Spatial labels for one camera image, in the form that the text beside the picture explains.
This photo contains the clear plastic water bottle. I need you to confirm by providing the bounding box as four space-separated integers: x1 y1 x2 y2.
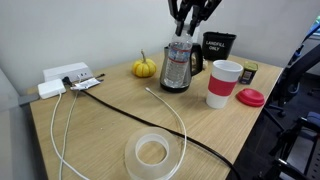
163 31 194 89

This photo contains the black landfill only bin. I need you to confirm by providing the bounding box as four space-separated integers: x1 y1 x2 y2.
201 31 237 62

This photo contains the stainless steel electric kettle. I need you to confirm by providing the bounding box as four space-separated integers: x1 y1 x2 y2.
159 43 203 94

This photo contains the small yellow pumpkin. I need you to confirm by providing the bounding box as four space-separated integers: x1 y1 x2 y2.
131 49 158 79

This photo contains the white cup with red sleeve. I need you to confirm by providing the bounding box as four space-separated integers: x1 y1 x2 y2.
205 59 244 110

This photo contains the red cup lid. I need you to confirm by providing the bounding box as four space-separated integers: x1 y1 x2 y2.
235 88 266 108

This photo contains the black office chair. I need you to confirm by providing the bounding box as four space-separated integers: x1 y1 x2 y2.
264 23 320 118

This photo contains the silver foil wrapper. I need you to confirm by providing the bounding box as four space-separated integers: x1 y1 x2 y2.
69 77 102 92

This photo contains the white outlet box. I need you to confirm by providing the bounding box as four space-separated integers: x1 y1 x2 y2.
42 61 94 83

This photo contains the clear tape roll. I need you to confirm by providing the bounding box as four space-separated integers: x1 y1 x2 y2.
124 126 181 180

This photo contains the white power adapter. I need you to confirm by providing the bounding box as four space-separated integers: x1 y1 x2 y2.
37 78 67 100

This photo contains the black chair with blue seat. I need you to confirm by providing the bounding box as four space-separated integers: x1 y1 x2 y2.
256 111 320 180

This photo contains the white cable with loose tip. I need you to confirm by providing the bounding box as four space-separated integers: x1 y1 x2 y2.
144 87 188 174

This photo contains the black power cable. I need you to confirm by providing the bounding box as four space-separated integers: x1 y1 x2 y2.
61 76 241 180

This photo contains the thin white cable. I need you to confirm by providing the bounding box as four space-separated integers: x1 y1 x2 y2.
58 75 83 180

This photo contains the grey table edge bracket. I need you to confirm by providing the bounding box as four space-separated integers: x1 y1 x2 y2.
18 93 40 108

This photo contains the white adapter cable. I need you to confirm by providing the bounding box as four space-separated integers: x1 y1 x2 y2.
49 92 89 180

